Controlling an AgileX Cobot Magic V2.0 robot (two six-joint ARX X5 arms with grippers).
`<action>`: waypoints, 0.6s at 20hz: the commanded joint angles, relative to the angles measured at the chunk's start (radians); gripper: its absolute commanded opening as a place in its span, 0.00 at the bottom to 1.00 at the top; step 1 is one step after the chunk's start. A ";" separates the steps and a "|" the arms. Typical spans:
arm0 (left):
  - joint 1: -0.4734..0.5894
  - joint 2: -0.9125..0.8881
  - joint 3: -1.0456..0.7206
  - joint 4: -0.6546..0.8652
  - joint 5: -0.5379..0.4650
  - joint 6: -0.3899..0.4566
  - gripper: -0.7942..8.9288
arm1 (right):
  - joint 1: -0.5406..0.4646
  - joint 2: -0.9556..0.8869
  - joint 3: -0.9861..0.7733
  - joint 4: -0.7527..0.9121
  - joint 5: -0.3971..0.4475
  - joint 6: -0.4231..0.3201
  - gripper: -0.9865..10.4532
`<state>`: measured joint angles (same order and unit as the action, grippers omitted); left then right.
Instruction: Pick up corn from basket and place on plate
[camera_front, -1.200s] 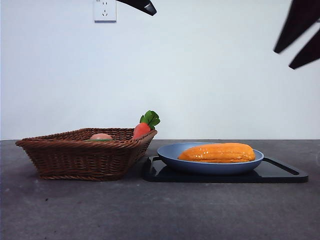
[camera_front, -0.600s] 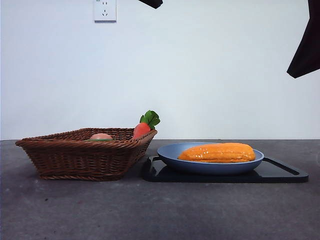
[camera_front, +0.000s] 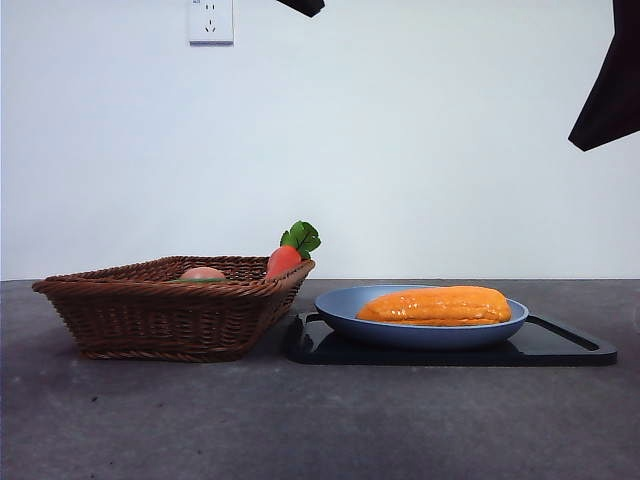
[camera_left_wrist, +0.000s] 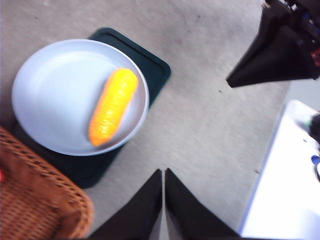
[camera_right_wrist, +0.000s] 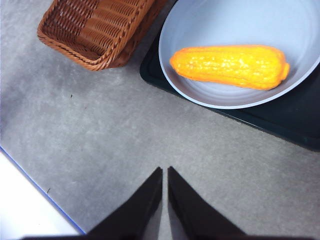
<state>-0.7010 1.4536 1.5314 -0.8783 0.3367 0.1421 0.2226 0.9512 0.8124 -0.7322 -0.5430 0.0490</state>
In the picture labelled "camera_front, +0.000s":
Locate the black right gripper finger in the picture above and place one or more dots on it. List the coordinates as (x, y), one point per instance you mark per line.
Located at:
(615, 100)

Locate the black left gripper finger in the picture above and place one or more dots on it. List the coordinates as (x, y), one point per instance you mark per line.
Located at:
(307, 6)

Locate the orange-yellow toy corn cob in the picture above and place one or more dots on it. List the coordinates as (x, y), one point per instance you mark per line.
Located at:
(435, 306)

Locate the blue round plate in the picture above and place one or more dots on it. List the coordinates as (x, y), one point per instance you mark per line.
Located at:
(425, 337)

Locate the brown wicker basket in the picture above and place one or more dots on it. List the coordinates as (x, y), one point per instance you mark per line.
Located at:
(165, 320)

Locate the orange toy carrot, green leaves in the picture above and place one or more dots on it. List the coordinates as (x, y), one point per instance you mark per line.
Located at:
(285, 261)

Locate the black rectangular tray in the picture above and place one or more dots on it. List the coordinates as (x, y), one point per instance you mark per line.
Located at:
(550, 356)

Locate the beige toy egg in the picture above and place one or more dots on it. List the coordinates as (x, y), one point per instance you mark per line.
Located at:
(202, 273)

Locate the white wall power socket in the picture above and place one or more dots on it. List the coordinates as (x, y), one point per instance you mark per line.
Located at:
(211, 22)

